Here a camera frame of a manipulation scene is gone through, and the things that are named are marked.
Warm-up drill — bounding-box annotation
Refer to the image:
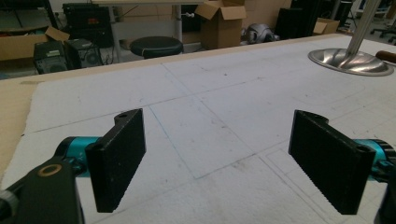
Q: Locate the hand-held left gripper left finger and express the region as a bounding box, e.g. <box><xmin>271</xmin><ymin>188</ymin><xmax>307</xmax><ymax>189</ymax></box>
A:
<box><xmin>54</xmin><ymin>107</ymin><xmax>147</xmax><ymax>214</ymax></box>

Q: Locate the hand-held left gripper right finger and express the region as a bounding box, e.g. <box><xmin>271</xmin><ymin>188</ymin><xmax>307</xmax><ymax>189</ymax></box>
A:
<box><xmin>288</xmin><ymin>109</ymin><xmax>396</xmax><ymax>216</ymax></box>

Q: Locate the metal stand base with pole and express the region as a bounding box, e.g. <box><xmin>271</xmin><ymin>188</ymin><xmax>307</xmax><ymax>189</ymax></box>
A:
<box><xmin>307</xmin><ymin>0</ymin><xmax>395</xmax><ymax>77</ymax></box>

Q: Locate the white foam mat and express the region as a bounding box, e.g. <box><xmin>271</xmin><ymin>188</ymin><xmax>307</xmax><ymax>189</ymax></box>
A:
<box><xmin>1</xmin><ymin>35</ymin><xmax>396</xmax><ymax>224</ymax></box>

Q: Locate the black computer case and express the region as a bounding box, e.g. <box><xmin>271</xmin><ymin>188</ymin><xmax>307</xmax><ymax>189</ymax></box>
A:
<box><xmin>64</xmin><ymin>38</ymin><xmax>104</xmax><ymax>70</ymax></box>

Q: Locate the black round stool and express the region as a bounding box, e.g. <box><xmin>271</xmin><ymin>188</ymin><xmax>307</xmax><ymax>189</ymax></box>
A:
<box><xmin>129</xmin><ymin>35</ymin><xmax>184</xmax><ymax>60</ymax></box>

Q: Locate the black speaker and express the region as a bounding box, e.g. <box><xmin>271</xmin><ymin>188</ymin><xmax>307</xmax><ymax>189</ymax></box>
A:
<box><xmin>33</xmin><ymin>40</ymin><xmax>68</xmax><ymax>75</ymax></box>

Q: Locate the small cardboard box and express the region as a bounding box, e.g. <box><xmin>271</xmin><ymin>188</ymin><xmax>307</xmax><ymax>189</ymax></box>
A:
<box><xmin>312</xmin><ymin>17</ymin><xmax>341</xmax><ymax>36</ymax></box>

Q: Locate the black equipment with red display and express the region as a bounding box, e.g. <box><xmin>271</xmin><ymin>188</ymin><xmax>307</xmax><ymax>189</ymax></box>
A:
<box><xmin>62</xmin><ymin>3</ymin><xmax>115</xmax><ymax>49</ymax></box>

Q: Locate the black cabinet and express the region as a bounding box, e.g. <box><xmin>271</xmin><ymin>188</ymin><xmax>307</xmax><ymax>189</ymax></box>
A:
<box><xmin>274</xmin><ymin>0</ymin><xmax>325</xmax><ymax>41</ymax></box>

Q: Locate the grey helmet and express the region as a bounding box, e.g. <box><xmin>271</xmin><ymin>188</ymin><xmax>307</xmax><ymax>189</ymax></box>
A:
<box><xmin>246</xmin><ymin>22</ymin><xmax>280</xmax><ymax>45</ymax></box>

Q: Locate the large flat cardboard box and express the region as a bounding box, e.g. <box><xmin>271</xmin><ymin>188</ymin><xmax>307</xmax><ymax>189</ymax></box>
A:
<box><xmin>0</xmin><ymin>25</ymin><xmax>71</xmax><ymax>62</ymax></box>

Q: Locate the open cardboard box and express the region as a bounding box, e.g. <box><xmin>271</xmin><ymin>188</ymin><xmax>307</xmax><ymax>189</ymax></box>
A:
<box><xmin>194</xmin><ymin>0</ymin><xmax>248</xmax><ymax>51</ymax></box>

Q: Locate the brown wooden handle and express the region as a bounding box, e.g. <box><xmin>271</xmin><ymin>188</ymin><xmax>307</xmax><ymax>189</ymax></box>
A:
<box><xmin>375</xmin><ymin>49</ymin><xmax>396</xmax><ymax>64</ymax></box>

